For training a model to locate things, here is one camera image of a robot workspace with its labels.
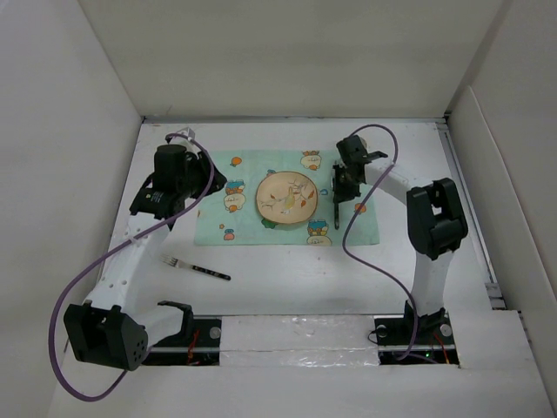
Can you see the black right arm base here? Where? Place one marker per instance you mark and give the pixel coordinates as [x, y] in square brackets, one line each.
[402, 341]

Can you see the green cartoon print cloth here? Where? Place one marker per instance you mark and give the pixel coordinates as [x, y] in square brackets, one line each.
[230, 217]

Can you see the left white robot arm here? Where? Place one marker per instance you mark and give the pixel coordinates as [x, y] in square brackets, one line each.
[108, 328]

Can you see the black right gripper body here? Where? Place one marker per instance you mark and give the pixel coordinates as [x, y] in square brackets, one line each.
[345, 188]

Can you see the fork with black handle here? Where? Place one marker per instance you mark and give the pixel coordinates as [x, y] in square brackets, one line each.
[180, 264]

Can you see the round bird pattern plate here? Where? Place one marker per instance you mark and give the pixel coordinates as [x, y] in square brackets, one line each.
[287, 198]

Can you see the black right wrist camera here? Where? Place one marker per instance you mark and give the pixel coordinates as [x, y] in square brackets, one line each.
[352, 152]

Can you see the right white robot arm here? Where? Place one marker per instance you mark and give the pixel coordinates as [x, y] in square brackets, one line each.
[436, 223]

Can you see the knife with patterned handle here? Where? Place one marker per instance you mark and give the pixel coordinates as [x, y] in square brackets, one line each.
[336, 216]

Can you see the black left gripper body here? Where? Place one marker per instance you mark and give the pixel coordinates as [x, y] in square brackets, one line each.
[198, 174]

